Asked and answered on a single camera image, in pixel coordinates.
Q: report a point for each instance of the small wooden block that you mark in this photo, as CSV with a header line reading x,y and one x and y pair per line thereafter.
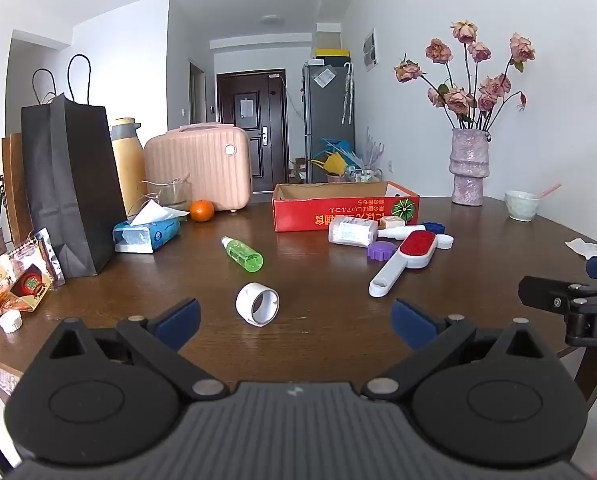
x,y
392,222

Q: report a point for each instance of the round ceiling lamp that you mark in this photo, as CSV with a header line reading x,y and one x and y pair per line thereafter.
x,y
272,20

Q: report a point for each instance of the crumpled white paper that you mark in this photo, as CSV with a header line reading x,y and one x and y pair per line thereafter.
x,y
585,248

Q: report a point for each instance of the pink bucket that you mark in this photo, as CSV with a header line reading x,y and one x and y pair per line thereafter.
x,y
336,178

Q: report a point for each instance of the purple round lid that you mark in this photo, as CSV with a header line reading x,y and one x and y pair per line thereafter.
x,y
381,251

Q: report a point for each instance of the orange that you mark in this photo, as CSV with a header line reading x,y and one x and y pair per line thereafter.
x,y
202,211

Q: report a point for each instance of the blue tissue pack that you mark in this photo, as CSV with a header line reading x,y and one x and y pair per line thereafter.
x,y
148,235

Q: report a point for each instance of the white paper notice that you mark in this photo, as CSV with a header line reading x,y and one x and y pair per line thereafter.
x,y
246,107

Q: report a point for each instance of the dark brown entrance door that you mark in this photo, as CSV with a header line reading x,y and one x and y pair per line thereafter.
x,y
251,150

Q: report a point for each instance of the clear glass cup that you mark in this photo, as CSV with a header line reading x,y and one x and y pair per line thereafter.
x,y
171,195

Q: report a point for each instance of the black tripod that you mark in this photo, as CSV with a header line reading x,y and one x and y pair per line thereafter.
x,y
1,195

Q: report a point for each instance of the green spray bottle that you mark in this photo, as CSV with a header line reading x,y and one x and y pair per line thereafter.
x,y
246,256

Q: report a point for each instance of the yellow plastic item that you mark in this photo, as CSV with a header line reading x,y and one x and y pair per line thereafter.
x,y
334,164

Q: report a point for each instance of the pink hard-shell suitcase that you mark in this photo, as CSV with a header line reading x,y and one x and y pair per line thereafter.
x,y
198,165

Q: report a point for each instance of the lilac ceramic vase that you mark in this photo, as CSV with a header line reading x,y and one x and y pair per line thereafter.
x,y
471,170

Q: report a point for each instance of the pink spoon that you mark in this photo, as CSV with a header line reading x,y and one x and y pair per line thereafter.
x,y
548,191

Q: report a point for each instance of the yellow and black box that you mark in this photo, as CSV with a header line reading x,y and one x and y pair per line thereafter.
x,y
333,57

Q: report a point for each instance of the dried pink rose bouquet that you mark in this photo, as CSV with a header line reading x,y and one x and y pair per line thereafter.
x,y
458,100

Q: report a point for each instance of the pale green bowl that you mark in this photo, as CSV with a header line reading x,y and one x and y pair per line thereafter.
x,y
520,207

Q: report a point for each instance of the yellow thermos jug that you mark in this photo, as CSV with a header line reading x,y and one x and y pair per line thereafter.
x,y
128,170

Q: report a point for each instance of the closed cardboard box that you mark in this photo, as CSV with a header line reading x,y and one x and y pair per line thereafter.
x,y
298,170

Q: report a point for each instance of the grey refrigerator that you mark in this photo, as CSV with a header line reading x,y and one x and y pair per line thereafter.
x,y
328,120

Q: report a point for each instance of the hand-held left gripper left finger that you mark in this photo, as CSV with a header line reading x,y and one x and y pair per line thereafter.
x,y
181,322

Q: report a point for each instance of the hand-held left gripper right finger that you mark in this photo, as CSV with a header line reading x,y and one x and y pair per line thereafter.
x,y
413,322

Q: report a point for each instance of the red cardboard box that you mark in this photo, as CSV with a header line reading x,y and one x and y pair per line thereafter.
x,y
298,215

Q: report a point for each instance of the clear folded umbrella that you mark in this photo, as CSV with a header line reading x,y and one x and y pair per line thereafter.
x,y
347,95

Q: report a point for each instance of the lilac coral decoration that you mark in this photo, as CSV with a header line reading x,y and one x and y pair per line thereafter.
x,y
373,150

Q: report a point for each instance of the white round cap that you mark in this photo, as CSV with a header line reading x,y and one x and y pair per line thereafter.
x,y
248,305

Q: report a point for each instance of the red and white lint brush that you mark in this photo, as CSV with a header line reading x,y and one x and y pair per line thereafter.
x,y
418,245

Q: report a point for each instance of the blue folded rack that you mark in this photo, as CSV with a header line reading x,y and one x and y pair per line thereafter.
x,y
336,144

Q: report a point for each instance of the clear plastic document sleeve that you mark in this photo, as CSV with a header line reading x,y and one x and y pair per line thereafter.
x,y
324,76

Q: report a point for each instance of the blue ribbed lid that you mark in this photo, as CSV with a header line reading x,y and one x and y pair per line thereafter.
x,y
433,227

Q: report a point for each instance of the black paper bag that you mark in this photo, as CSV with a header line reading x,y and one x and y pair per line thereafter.
x,y
68,185

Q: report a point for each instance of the brown paper bag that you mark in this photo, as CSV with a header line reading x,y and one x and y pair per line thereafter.
x,y
16,185

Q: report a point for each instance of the metal storage cart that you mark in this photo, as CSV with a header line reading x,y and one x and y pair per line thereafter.
x,y
366,176

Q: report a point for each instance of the white tube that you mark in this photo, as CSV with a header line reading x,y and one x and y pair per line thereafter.
x,y
392,233

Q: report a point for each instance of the small white ridged cap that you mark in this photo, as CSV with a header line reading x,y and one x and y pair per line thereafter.
x,y
10,321

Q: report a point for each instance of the silver foil packet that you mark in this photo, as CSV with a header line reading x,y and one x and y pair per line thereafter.
x,y
53,260

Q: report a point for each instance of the beige box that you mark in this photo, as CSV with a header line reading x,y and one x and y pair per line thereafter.
x,y
328,40

